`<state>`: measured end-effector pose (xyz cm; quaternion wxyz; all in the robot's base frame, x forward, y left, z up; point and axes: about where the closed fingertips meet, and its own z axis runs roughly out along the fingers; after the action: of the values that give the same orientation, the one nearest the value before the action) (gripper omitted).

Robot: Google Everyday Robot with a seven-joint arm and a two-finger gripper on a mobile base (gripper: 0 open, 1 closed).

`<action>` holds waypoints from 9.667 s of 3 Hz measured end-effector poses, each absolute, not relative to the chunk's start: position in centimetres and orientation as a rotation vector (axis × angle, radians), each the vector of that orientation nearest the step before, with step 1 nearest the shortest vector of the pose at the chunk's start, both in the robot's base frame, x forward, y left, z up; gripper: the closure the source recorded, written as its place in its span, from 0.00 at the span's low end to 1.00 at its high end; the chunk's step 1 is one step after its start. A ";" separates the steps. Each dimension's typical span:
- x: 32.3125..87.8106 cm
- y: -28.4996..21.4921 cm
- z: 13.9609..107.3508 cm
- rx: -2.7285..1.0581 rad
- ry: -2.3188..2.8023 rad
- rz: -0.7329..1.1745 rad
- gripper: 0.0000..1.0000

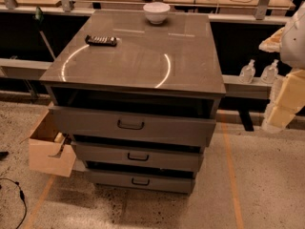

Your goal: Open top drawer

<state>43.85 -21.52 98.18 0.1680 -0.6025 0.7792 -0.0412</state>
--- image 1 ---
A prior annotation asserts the grey bottom drawer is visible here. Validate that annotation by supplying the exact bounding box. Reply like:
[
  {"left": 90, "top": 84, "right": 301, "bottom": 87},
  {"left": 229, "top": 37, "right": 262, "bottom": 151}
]
[{"left": 85, "top": 171, "right": 194, "bottom": 194}]

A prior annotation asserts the cardboard box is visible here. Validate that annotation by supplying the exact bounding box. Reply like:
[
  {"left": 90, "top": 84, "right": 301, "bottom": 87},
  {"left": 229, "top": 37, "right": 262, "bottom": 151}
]
[{"left": 29, "top": 110, "right": 76, "bottom": 177}]

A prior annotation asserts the black remote control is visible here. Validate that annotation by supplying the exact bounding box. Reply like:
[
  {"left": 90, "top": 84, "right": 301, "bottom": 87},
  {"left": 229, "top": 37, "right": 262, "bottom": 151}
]
[{"left": 85, "top": 35, "right": 117, "bottom": 47}]

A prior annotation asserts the grey drawer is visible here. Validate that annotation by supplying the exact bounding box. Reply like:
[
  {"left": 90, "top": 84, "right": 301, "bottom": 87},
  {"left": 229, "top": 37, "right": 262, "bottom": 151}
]
[
  {"left": 72, "top": 142, "right": 203, "bottom": 173},
  {"left": 85, "top": 171, "right": 194, "bottom": 194},
  {"left": 50, "top": 106, "right": 215, "bottom": 146}
]

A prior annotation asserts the white ceramic bowl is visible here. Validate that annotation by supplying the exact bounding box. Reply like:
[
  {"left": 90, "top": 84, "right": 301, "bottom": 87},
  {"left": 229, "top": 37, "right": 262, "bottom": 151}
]
[{"left": 143, "top": 2, "right": 171, "bottom": 25}]

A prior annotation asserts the clear sanitizer bottle right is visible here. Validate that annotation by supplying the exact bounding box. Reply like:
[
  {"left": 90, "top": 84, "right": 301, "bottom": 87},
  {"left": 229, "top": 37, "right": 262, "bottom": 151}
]
[{"left": 260, "top": 59, "right": 278, "bottom": 84}]

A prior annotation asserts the clear sanitizer bottle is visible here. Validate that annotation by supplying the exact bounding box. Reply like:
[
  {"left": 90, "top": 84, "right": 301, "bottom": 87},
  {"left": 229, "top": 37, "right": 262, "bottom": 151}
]
[
  {"left": 260, "top": 59, "right": 278, "bottom": 84},
  {"left": 239, "top": 59, "right": 255, "bottom": 83}
]

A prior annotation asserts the green handled tool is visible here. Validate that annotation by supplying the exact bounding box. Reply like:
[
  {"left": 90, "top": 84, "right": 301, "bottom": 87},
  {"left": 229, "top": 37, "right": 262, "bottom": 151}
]
[{"left": 33, "top": 7, "right": 55, "bottom": 59}]

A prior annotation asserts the grey drawer cabinet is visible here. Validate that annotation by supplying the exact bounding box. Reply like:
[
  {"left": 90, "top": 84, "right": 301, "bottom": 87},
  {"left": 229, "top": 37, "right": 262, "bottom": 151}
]
[{"left": 41, "top": 10, "right": 226, "bottom": 182}]

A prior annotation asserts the grey top drawer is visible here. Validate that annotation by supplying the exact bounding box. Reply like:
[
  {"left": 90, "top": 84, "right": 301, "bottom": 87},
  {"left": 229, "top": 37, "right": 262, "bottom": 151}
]
[{"left": 50, "top": 106, "right": 215, "bottom": 146}]

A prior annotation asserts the clear sanitizer bottle left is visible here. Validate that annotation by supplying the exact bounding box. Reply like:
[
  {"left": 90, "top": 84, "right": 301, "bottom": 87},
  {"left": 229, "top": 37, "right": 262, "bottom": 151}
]
[{"left": 239, "top": 59, "right": 255, "bottom": 83}]

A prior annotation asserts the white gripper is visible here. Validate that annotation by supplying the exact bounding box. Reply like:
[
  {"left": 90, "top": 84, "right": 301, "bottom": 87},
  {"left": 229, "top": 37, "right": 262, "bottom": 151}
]
[{"left": 258, "top": 4, "right": 305, "bottom": 134}]

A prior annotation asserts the black floor cable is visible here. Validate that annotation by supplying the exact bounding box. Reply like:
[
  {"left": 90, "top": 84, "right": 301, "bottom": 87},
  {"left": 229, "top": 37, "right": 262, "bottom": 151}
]
[{"left": 0, "top": 177, "right": 29, "bottom": 229}]

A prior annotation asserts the grey middle drawer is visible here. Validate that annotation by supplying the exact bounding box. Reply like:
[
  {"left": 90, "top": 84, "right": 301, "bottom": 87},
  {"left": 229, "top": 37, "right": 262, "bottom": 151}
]
[{"left": 72, "top": 142, "right": 203, "bottom": 173}]

